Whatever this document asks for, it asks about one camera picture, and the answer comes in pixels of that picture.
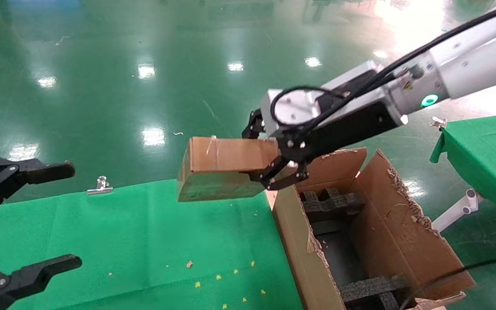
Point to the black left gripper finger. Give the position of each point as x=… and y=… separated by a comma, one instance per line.
x=15, y=174
x=32, y=275

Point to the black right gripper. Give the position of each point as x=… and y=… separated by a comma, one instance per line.
x=351, y=129

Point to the small brown cardboard box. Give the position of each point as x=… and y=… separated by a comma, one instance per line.
x=222, y=161

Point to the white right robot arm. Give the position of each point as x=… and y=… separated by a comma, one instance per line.
x=476, y=64

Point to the large open brown carton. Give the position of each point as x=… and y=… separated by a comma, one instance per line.
x=403, y=232

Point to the black foam insert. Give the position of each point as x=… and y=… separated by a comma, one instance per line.
x=330, y=202
x=373, y=288

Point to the green tablecloth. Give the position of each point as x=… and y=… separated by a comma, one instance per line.
x=485, y=159
x=123, y=241

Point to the white table leg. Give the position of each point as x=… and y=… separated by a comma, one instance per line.
x=459, y=211

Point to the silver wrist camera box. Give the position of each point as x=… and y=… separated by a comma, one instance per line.
x=295, y=107

